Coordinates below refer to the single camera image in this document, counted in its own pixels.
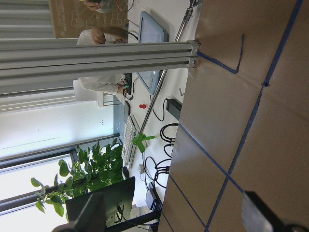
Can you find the person in white hoodie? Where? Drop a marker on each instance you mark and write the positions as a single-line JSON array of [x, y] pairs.
[[87, 88]]

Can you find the black monitor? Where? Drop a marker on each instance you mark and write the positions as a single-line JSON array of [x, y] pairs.
[[119, 194]]

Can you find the black power adapter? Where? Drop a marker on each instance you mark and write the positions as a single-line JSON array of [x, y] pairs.
[[174, 107]]

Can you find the person with glasses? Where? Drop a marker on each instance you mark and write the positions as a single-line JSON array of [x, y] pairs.
[[102, 35]]

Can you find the white keyboard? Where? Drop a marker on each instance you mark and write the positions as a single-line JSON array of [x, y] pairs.
[[128, 151]]

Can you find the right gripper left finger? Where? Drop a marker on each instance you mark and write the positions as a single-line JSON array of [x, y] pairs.
[[85, 213]]

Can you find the green potted plant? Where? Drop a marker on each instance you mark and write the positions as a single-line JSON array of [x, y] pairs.
[[96, 167]]

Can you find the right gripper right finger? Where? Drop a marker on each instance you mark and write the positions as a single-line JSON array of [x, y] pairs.
[[258, 217]]

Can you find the blue teach pendant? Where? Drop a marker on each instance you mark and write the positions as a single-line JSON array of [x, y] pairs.
[[150, 32]]

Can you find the aluminium frame post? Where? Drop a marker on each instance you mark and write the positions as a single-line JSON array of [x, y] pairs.
[[39, 69]]

